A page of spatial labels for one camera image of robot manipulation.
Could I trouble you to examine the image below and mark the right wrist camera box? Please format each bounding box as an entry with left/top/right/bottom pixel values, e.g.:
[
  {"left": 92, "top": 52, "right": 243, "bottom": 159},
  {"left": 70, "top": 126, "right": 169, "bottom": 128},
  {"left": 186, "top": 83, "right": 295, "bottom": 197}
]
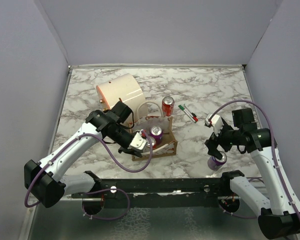
[{"left": 204, "top": 113, "right": 224, "bottom": 136}]

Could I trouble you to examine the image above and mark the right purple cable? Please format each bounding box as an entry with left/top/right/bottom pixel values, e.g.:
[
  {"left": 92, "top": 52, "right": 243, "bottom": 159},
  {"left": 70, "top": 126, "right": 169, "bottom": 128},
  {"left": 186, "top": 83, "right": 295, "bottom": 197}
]
[{"left": 207, "top": 99, "right": 300, "bottom": 240}]

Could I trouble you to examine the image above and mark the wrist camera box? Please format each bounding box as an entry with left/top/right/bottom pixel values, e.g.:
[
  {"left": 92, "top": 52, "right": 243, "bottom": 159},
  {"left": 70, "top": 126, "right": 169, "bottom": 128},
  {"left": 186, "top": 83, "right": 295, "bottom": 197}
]
[
  {"left": 204, "top": 113, "right": 224, "bottom": 136},
  {"left": 129, "top": 132, "right": 147, "bottom": 152}
]

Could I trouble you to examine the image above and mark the green marker pen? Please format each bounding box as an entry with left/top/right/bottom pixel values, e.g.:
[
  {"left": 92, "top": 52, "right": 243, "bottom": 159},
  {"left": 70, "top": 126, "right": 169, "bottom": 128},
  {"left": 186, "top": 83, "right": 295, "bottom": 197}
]
[{"left": 178, "top": 105, "right": 196, "bottom": 123}]

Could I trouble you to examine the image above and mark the white cylindrical pot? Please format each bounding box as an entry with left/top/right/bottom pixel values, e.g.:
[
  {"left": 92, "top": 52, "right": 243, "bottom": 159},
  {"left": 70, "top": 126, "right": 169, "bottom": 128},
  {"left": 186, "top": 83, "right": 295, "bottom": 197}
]
[{"left": 96, "top": 73, "right": 146, "bottom": 114}]

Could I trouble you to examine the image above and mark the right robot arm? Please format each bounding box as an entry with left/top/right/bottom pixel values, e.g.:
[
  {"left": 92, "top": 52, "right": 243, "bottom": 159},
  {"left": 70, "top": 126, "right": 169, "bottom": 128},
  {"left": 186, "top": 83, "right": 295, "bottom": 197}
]
[{"left": 204, "top": 108, "right": 300, "bottom": 240}]

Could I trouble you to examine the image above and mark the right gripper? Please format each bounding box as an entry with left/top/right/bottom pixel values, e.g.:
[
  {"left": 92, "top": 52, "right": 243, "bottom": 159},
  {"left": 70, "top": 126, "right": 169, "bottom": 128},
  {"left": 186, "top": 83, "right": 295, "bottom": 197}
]
[{"left": 205, "top": 119, "right": 243, "bottom": 159}]

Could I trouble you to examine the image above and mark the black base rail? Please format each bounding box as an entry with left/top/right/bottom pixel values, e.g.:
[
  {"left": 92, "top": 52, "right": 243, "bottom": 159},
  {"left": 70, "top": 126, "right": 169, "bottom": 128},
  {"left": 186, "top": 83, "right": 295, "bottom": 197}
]
[{"left": 72, "top": 171, "right": 251, "bottom": 209}]

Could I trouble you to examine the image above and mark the purple Fanta can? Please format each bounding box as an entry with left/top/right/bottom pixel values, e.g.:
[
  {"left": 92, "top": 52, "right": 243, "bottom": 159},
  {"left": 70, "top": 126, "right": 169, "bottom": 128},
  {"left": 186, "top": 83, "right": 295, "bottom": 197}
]
[{"left": 146, "top": 136, "right": 157, "bottom": 149}]

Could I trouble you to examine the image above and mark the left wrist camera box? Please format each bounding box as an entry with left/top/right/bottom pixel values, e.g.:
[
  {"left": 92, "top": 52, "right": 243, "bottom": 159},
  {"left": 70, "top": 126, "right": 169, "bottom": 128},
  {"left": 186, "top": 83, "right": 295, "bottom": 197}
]
[{"left": 129, "top": 132, "right": 147, "bottom": 152}]

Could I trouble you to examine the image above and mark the black marker pen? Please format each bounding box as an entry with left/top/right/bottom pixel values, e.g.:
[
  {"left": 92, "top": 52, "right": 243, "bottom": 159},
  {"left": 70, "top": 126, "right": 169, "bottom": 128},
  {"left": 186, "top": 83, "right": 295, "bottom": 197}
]
[{"left": 183, "top": 104, "right": 197, "bottom": 118}]

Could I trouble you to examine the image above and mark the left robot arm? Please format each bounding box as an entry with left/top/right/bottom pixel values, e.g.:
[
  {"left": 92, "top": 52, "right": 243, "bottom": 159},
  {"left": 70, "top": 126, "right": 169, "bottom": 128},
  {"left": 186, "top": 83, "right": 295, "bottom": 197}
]
[{"left": 24, "top": 101, "right": 147, "bottom": 208}]

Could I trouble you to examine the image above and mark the red Coca-Cola can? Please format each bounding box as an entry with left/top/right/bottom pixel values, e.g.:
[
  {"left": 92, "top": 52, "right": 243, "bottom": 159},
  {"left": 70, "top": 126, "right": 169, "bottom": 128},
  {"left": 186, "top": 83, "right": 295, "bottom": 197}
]
[
  {"left": 132, "top": 129, "right": 146, "bottom": 138},
  {"left": 161, "top": 96, "right": 175, "bottom": 117}
]

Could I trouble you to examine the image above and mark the purple soda can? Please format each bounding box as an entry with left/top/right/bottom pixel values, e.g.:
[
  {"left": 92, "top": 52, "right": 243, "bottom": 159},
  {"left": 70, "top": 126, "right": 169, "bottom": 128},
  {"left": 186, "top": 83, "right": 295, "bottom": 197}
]
[
  {"left": 149, "top": 125, "right": 164, "bottom": 145},
  {"left": 207, "top": 151, "right": 227, "bottom": 171}
]

